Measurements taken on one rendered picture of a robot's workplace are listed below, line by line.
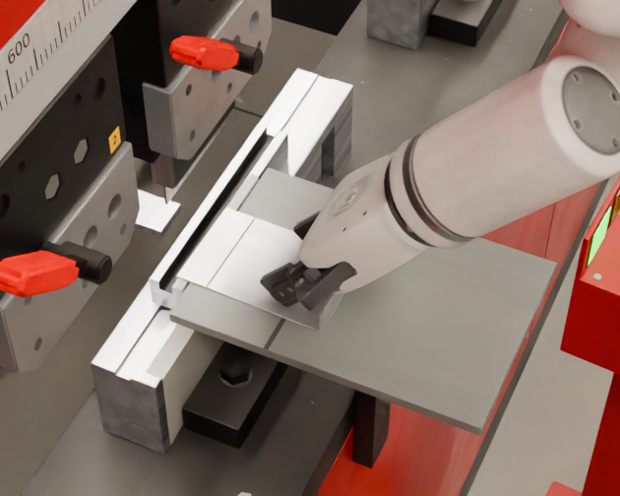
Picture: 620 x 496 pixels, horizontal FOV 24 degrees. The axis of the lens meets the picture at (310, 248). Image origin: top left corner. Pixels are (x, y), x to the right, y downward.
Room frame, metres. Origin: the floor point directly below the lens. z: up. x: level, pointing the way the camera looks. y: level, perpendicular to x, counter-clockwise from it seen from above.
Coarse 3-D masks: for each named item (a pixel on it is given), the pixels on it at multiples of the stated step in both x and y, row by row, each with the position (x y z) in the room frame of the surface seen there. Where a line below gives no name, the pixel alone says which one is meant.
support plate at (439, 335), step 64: (256, 192) 0.85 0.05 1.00; (320, 192) 0.85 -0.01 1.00; (448, 256) 0.77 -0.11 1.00; (512, 256) 0.77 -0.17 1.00; (192, 320) 0.71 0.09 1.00; (256, 320) 0.71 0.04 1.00; (384, 320) 0.71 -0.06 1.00; (448, 320) 0.71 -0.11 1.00; (512, 320) 0.71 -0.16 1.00; (384, 384) 0.65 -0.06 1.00; (448, 384) 0.65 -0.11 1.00
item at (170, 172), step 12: (228, 108) 0.83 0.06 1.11; (216, 132) 0.83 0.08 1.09; (204, 144) 0.80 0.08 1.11; (168, 156) 0.76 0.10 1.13; (156, 168) 0.76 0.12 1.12; (168, 168) 0.76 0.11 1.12; (180, 168) 0.76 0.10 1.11; (192, 168) 0.79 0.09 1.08; (156, 180) 0.76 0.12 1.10; (168, 180) 0.76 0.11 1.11; (180, 180) 0.76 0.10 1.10; (168, 192) 0.76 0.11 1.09
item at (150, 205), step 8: (144, 192) 0.84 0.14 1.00; (144, 200) 0.83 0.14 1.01; (152, 200) 0.83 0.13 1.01; (160, 200) 0.83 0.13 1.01; (144, 208) 0.82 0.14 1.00; (152, 208) 0.82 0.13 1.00; (160, 208) 0.82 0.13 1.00; (168, 208) 0.82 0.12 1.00; (176, 208) 0.82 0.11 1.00; (144, 216) 0.82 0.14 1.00; (152, 216) 0.82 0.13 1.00; (160, 216) 0.82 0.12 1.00; (168, 216) 0.82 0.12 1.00; (176, 216) 0.82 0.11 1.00; (136, 224) 0.81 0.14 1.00; (144, 224) 0.81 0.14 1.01; (152, 224) 0.81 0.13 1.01; (160, 224) 0.81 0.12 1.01; (168, 224) 0.81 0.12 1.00; (152, 232) 0.80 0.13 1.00; (160, 232) 0.80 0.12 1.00
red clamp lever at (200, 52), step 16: (176, 48) 0.67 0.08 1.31; (192, 48) 0.67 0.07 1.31; (208, 48) 0.67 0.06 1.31; (224, 48) 0.69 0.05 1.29; (240, 48) 0.72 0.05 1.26; (256, 48) 0.72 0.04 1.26; (192, 64) 0.66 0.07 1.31; (208, 64) 0.67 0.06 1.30; (224, 64) 0.69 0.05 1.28; (240, 64) 0.72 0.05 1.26; (256, 64) 0.72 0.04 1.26
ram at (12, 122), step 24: (0, 0) 0.57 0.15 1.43; (24, 0) 0.58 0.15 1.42; (48, 0) 0.60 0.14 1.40; (120, 0) 0.66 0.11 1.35; (0, 24) 0.56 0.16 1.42; (24, 24) 0.58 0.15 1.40; (96, 24) 0.64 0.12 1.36; (0, 48) 0.56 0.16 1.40; (72, 48) 0.61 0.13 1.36; (48, 72) 0.59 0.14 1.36; (72, 72) 0.61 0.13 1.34; (24, 96) 0.57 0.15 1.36; (48, 96) 0.59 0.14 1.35; (0, 120) 0.55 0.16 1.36; (24, 120) 0.57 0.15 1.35; (0, 144) 0.55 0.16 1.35
